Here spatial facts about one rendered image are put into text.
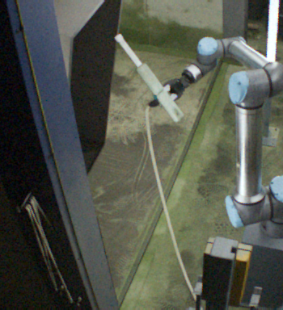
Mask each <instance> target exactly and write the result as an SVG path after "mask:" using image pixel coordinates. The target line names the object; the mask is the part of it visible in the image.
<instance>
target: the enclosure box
mask: <svg viewBox="0 0 283 310"><path fill-rule="evenodd" d="M53 1H54V8H55V11H56V18H57V24H58V30H59V34H60V37H61V38H60V41H61V46H62V50H63V51H62V53H63V57H64V61H65V70H66V74H67V78H68V81H69V89H70V95H71V99H72V103H73V107H74V117H75V121H76V124H77V129H78V134H79V139H80V143H81V146H82V154H83V157H84V164H85V168H86V172H87V176H88V174H89V173H90V172H91V169H92V168H93V166H94V164H95V163H96V161H97V159H98V157H99V155H100V154H101V152H102V150H103V147H104V146H105V144H106V136H107V128H108V115H109V107H110V100H111V93H112V79H113V72H114V65H115V58H116V45H117V40H116V39H115V38H116V37H117V36H118V35H119V31H120V19H121V12H122V6H123V0H53Z"/></svg>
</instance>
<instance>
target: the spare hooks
mask: <svg viewBox="0 0 283 310"><path fill-rule="evenodd" d="M32 192H33V189H32V188H31V190H30V191H26V192H25V194H24V195H23V199H22V200H21V201H20V203H19V204H18V205H16V210H17V212H20V210H22V209H23V207H24V208H25V209H26V210H27V211H28V215H29V216H30V218H31V222H32V226H33V228H34V231H35V234H36V238H37V241H38V244H39V247H40V251H41V253H42V256H43V259H44V262H45V264H46V268H47V270H48V272H49V276H50V278H51V280H52V283H53V285H54V287H55V290H56V292H57V294H58V295H62V293H61V292H60V293H59V291H58V290H63V288H65V292H66V294H67V297H68V298H69V301H70V303H71V304H72V303H75V302H79V301H81V297H78V300H72V299H71V297H70V293H69V292H68V290H67V288H66V285H65V283H64V281H63V278H62V277H63V276H62V275H61V274H60V271H59V269H58V268H57V264H56V263H55V262H56V261H57V260H56V258H53V254H52V252H51V250H50V248H49V244H48V242H47V239H46V237H45V234H44V231H43V229H42V226H41V223H40V218H39V215H38V211H37V207H38V208H39V210H40V212H41V213H42V215H43V216H44V218H45V219H46V221H47V222H48V224H49V226H50V228H51V229H52V230H53V227H52V226H51V224H50V223H49V221H48V219H47V217H46V215H45V213H44V212H43V211H42V209H41V208H40V206H39V204H38V203H37V202H36V200H35V197H34V196H32ZM30 200H31V201H30ZM26 203H30V204H31V205H32V207H33V211H34V213H35V215H34V214H33V212H32V209H31V206H30V205H29V204H26ZM24 205H26V207H25V206H24ZM19 209H20V210H19ZM30 212H31V213H30ZM31 214H32V217H31ZM35 217H36V218H35ZM32 218H33V219H34V221H35V223H36V227H37V229H38V231H39V232H40V238H41V240H42V244H41V243H40V239H39V237H38V235H37V232H36V229H35V226H34V224H33V220H32ZM42 245H43V247H42ZM43 248H44V249H43ZM47 250H48V252H49V255H50V257H51V259H50V258H49V257H48V253H47ZM44 252H45V254H44ZM47 259H48V261H47ZM49 261H52V262H53V264H54V266H55V268H56V271H53V268H52V267H51V265H50V262H49ZM54 274H59V277H55V276H54ZM55 279H56V280H58V279H61V282H62V284H63V286H61V287H58V286H57V285H56V283H55ZM72 305H74V306H77V307H78V305H76V304H72Z"/></svg>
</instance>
